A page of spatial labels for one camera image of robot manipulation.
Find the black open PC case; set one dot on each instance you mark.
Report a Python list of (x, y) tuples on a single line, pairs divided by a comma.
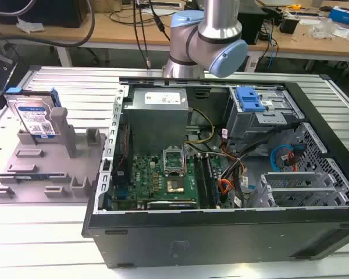
[(209, 232)]

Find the silver drive cage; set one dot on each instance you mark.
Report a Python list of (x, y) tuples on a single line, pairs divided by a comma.
[(259, 116)]

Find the grey power supply unit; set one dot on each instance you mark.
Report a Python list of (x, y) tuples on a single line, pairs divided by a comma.
[(155, 116)]

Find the grey parts rack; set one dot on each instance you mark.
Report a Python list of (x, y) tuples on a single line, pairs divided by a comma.
[(46, 171)]

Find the RAM stick on rack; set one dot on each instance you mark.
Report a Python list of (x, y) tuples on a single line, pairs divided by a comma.
[(32, 176)]

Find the wooden desk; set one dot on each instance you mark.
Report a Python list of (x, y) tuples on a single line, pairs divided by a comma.
[(128, 32)]

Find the chipset with gold frame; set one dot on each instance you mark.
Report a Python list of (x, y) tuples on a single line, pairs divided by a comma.
[(175, 186)]

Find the green motherboard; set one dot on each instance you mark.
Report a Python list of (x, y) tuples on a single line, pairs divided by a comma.
[(157, 180)]

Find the blue cardboard box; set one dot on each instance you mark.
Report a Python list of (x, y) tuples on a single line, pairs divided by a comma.
[(345, 16)]

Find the black computer box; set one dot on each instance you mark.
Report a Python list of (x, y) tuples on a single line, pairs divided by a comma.
[(37, 11)]

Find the hard disk in blue carrier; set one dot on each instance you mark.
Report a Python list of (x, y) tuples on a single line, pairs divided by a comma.
[(35, 113)]

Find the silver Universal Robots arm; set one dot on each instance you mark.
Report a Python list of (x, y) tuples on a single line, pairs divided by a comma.
[(209, 32)]

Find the CPU socket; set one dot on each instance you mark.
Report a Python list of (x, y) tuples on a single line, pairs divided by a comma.
[(174, 161)]

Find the black RAM slots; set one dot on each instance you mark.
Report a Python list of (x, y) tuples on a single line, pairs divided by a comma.
[(205, 183)]

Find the silver disk bay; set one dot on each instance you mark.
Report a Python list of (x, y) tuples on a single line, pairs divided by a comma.
[(296, 189)]

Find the blue drive bay latch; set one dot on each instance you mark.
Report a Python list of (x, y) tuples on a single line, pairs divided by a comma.
[(248, 98)]

